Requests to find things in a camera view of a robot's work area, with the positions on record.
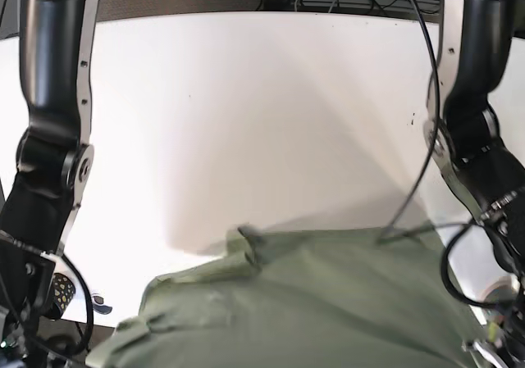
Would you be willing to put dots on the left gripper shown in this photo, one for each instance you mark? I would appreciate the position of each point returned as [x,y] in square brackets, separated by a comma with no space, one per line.
[487,354]

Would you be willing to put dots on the green T-shirt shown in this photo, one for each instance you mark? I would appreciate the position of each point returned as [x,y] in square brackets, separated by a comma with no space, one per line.
[324,298]

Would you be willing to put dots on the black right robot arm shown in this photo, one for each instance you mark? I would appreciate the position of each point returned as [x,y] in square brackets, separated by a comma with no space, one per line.
[53,162]

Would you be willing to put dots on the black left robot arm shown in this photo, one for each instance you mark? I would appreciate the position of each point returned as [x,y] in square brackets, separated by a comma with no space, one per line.
[463,131]

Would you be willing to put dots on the grey plant pot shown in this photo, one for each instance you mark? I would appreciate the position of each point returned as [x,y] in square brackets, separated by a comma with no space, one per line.
[503,290]

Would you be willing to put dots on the left silver table grommet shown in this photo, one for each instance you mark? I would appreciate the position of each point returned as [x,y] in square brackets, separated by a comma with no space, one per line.
[99,305]

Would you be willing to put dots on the black gold spotted cup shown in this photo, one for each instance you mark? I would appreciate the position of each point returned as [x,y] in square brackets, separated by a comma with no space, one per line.
[62,292]

